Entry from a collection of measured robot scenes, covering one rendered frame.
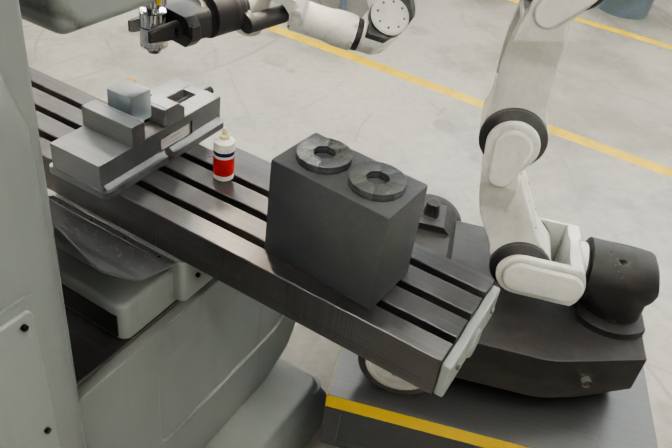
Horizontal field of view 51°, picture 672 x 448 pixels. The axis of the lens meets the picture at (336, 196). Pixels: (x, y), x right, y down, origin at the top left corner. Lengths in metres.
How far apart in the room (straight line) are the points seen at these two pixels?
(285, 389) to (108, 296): 0.80
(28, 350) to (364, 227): 0.49
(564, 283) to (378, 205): 0.77
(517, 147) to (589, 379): 0.60
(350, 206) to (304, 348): 1.34
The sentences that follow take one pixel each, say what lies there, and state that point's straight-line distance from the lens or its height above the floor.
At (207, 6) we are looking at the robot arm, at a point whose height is 1.26.
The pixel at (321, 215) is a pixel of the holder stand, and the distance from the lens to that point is 1.08.
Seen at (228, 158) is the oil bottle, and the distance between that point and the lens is 1.34.
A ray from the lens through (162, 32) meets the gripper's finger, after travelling 1.24.
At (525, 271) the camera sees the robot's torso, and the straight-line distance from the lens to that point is 1.69.
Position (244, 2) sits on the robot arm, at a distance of 1.34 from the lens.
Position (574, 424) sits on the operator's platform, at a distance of 1.84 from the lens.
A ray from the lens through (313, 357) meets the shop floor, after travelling 2.31.
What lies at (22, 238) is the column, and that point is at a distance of 0.94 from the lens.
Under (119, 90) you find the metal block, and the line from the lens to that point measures 1.37.
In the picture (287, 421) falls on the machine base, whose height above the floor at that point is 0.18.
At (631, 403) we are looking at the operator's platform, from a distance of 1.96.
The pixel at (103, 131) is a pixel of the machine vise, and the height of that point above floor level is 1.03.
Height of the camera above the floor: 1.74
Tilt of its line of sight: 36 degrees down
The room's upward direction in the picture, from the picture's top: 8 degrees clockwise
